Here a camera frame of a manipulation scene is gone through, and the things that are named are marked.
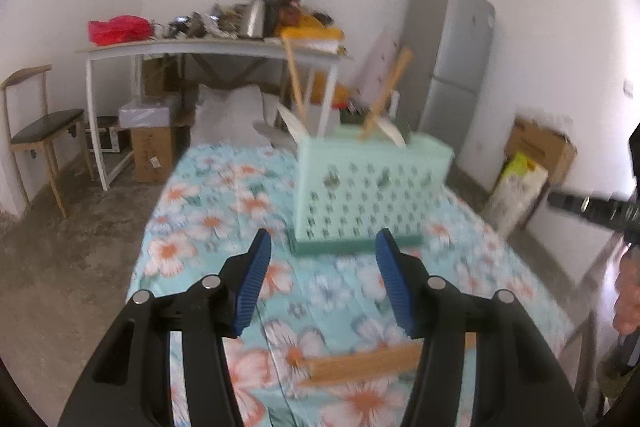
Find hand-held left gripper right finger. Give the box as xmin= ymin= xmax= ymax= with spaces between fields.
xmin=376 ymin=228 xmax=586 ymax=427

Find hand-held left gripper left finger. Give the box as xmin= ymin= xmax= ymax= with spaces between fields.
xmin=57 ymin=229 xmax=272 ymax=427

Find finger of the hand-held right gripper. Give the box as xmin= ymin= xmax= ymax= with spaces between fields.
xmin=547 ymin=189 xmax=640 ymax=229

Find green perforated utensil basket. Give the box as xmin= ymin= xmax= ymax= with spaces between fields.
xmin=289 ymin=127 xmax=456 ymax=258

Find wooden-handled utensil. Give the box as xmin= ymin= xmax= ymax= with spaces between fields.
xmin=361 ymin=47 xmax=416 ymax=142
xmin=280 ymin=31 xmax=310 ymax=120
xmin=300 ymin=333 xmax=477 ymax=388

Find person's right hand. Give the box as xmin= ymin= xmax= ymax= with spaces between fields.
xmin=614 ymin=252 xmax=640 ymax=338

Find floral tablecloth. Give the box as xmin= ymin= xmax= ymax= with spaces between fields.
xmin=127 ymin=142 xmax=576 ymax=427

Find large brown cardboard box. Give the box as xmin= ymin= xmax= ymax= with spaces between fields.
xmin=505 ymin=117 xmax=577 ymax=188

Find yellow and white package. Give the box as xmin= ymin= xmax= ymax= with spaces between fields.
xmin=482 ymin=151 xmax=550 ymax=241

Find small brown cardboard box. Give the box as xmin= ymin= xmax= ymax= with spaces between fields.
xmin=131 ymin=126 xmax=177 ymax=184

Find white sack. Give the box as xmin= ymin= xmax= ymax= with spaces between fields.
xmin=192 ymin=86 xmax=296 ymax=151

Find dark green sack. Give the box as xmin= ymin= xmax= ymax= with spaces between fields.
xmin=339 ymin=99 xmax=374 ymax=127

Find white foam box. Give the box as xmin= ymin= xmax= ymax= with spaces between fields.
xmin=118 ymin=98 xmax=182 ymax=131

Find grey refrigerator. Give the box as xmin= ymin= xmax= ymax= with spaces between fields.
xmin=400 ymin=0 xmax=497 ymax=162

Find pink floral board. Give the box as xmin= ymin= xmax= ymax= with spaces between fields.
xmin=357 ymin=27 xmax=404 ymax=122

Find white side table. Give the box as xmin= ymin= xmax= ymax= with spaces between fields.
xmin=75 ymin=38 xmax=354 ymax=192

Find yellow bag with white paper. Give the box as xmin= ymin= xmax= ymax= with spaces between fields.
xmin=279 ymin=14 xmax=345 ymax=54

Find steel electric kettle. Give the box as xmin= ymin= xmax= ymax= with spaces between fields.
xmin=240 ymin=0 xmax=274 ymax=40

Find grey crumpled plastic bags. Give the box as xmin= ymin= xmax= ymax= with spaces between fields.
xmin=167 ymin=4 xmax=242 ymax=40

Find wooden chair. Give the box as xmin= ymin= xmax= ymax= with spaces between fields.
xmin=0 ymin=66 xmax=95 ymax=219

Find dark snack packet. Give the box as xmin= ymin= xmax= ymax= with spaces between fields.
xmin=275 ymin=0 xmax=304 ymax=22

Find red plastic bag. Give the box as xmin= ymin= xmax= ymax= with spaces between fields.
xmin=88 ymin=15 xmax=154 ymax=46

